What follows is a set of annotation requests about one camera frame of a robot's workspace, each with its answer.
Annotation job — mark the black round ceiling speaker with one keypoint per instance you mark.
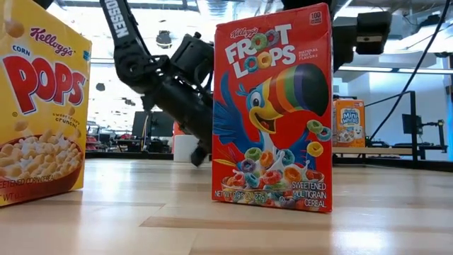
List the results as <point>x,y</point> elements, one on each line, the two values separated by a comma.
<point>100,86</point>

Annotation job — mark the red Froot Loops cereal box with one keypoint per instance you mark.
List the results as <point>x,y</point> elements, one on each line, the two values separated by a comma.
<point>272,148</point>

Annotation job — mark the yellow Corn Pops cereal box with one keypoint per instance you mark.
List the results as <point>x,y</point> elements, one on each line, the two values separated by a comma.
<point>42,106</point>

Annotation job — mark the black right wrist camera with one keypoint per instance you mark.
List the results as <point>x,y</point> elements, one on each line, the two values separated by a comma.
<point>373,32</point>

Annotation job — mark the wooden shelf board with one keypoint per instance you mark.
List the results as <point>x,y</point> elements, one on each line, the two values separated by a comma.
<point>385,151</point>

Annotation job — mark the red-orange background panel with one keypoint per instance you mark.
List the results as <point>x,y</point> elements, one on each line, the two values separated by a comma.
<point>178,128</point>

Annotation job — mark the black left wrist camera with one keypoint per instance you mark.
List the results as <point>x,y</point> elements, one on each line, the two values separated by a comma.
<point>194,56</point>

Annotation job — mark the snake plant in white pot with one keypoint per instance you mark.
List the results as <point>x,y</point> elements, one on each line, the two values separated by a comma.
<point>182,148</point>

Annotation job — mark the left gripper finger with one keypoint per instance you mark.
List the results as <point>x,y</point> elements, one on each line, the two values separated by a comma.
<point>201,154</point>

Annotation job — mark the orange Mini Wheats cereal box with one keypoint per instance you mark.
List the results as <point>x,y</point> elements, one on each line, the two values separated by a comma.
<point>350,124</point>

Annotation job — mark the blue wall panel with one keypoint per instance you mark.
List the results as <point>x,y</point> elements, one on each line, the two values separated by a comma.
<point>450,127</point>

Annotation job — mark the black hanging ceiling fixture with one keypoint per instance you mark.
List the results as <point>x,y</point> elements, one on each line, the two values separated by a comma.
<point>164,38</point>

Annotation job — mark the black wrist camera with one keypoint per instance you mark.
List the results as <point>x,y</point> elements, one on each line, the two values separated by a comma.
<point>373,32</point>
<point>194,56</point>

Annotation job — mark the silver ventilation duct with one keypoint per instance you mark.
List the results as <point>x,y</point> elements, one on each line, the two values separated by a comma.
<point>216,8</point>

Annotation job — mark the black computer monitor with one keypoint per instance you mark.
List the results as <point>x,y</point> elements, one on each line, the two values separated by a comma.
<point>161,124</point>

